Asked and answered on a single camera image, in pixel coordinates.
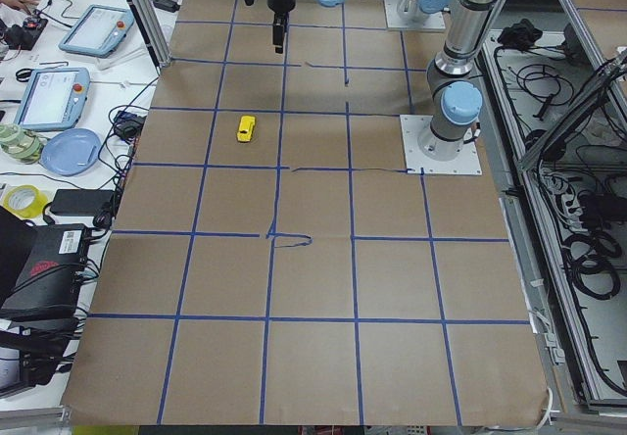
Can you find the yellow toy beetle car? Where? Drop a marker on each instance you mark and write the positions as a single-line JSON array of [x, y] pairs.
[[246, 127]]

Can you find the person hand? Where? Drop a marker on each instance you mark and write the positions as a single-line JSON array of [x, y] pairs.
[[22, 5]]

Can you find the far blue teach pendant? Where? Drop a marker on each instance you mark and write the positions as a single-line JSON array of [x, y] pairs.
[[98, 32]]

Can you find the blue teach pendant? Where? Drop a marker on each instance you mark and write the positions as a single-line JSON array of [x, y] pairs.
[[98, 32], [54, 99]]

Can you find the near blue teach pendant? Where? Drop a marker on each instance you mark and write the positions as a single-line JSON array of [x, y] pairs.
[[54, 99]]

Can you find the light blue plate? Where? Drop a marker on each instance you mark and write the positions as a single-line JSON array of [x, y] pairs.
[[71, 152]]

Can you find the black power adapter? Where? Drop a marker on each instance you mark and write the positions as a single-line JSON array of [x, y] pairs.
[[80, 202]]

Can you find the green tape rolls stack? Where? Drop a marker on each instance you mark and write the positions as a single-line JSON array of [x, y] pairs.
[[22, 145]]

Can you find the yellow tape roll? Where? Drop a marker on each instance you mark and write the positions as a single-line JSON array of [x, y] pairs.
[[25, 201]]

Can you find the black computer box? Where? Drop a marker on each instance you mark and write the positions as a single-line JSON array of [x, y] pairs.
[[48, 284]]

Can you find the aluminium frame post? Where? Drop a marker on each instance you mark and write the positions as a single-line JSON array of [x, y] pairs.
[[151, 32]]

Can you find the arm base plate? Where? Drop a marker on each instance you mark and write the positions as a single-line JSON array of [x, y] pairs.
[[402, 15], [427, 154]]

